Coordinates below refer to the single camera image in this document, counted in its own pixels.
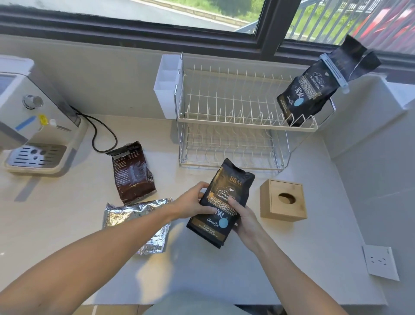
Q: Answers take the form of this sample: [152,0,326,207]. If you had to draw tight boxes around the white espresso machine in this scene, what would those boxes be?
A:
[0,55,89,177]

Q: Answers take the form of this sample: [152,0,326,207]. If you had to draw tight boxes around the white wire dish rack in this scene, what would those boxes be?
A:
[174,51,337,172]

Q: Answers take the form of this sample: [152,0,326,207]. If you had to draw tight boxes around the wooden tissue box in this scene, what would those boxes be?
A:
[260,178,308,222]

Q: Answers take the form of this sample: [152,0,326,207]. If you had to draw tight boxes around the grey metal stair railing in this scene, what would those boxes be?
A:
[235,0,415,56]

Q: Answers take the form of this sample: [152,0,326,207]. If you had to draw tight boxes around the person's right forearm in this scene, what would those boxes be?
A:
[256,237,348,315]

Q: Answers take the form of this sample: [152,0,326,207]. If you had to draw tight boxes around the dark brown coffee bag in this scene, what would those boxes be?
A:
[106,141,157,206]

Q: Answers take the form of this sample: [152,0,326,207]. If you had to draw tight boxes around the white countertop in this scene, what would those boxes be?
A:
[0,113,388,307]

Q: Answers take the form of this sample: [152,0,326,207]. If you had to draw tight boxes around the black power cable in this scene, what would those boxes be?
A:
[70,106,118,154]

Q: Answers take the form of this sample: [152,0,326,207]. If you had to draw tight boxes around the person's left forearm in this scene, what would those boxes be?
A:
[0,202,177,315]

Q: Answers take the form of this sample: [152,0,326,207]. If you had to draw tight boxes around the person's left hand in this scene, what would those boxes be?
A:
[171,181,217,223]

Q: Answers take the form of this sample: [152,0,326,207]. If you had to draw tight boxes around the person's right hand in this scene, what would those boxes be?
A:
[223,196,270,252]

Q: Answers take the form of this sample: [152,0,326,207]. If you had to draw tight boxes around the white plastic cutlery holder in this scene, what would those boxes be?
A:
[153,54,184,120]

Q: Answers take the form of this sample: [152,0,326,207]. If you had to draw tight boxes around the silver foil bag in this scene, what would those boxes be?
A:
[102,197,172,256]

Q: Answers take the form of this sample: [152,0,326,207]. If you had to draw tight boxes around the dark window frame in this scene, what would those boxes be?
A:
[0,0,415,85]

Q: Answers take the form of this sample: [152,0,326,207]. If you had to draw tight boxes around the red machine outdoors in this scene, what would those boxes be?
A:
[351,0,415,54]

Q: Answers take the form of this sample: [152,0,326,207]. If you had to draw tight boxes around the white wall socket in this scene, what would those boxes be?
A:
[362,245,400,282]

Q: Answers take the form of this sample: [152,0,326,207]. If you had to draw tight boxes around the pale green shirt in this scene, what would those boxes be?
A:
[142,290,240,315]

